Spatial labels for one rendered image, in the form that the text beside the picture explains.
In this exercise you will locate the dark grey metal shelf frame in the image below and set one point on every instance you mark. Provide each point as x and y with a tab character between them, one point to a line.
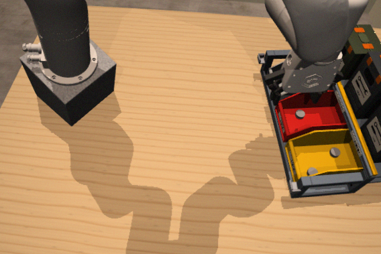
323	185

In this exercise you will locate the red bin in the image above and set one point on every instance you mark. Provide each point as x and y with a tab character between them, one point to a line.
326	114

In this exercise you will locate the yellow open bin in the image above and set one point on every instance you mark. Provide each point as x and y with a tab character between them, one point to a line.
312	150

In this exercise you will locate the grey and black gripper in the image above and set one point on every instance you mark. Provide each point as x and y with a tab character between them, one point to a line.
298	76

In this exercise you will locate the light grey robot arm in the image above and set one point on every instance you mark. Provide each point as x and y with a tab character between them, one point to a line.
63	29

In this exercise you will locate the yellow long thin bar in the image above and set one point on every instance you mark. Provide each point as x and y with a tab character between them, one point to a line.
358	131

